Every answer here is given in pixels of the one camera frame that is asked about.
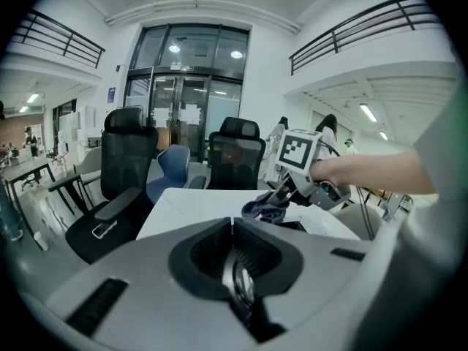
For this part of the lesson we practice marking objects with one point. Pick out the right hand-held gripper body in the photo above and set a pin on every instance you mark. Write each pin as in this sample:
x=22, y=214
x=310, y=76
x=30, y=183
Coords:
x=294, y=152

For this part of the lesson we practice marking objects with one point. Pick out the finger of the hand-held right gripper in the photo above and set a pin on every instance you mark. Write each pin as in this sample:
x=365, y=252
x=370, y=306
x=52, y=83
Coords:
x=289, y=188

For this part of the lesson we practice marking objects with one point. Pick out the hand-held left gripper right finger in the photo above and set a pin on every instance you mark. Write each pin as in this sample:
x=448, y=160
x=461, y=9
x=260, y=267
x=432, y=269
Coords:
x=311, y=280

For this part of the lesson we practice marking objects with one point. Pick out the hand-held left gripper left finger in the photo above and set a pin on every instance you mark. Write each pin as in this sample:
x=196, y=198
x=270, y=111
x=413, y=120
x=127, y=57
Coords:
x=146, y=287

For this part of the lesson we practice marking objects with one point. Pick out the dark blue cloth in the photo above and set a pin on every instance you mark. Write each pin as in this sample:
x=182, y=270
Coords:
x=265, y=207

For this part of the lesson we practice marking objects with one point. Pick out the person's right forearm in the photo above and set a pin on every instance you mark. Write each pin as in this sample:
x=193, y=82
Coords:
x=395, y=174

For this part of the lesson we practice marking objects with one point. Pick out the person's right hand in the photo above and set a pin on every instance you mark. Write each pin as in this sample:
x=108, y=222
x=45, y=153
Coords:
x=332, y=170

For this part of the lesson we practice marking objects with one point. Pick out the black office chair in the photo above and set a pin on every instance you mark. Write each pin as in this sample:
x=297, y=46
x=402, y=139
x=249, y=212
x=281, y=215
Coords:
x=124, y=159
x=237, y=159

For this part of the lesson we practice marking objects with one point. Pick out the smartphone with white case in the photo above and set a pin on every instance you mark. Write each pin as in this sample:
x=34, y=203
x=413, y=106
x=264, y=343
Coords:
x=104, y=229

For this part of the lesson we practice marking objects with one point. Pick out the glass entrance doors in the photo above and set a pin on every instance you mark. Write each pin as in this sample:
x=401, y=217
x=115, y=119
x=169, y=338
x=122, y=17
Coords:
x=226, y=115

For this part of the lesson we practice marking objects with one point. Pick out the white marble table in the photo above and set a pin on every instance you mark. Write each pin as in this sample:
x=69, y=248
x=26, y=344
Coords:
x=204, y=207

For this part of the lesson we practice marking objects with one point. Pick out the black balcony railing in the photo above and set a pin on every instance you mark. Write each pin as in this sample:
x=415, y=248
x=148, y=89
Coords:
x=67, y=46
x=334, y=40

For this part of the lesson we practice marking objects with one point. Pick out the blue shell chair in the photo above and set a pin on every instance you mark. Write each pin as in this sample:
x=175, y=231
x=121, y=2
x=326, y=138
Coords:
x=172, y=166

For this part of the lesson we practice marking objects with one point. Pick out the beige armchair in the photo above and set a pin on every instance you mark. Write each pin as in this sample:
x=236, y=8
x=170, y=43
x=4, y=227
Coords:
x=89, y=163

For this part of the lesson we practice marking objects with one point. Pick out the dark grey table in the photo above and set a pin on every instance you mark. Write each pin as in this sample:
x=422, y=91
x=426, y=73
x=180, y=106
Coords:
x=25, y=166

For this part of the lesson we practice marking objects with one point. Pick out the white tall cabinet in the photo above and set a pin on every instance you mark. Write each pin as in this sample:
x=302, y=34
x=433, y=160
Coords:
x=87, y=121

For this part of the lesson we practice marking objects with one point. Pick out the blue wall poster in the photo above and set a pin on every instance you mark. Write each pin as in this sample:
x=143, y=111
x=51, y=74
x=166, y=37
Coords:
x=111, y=95

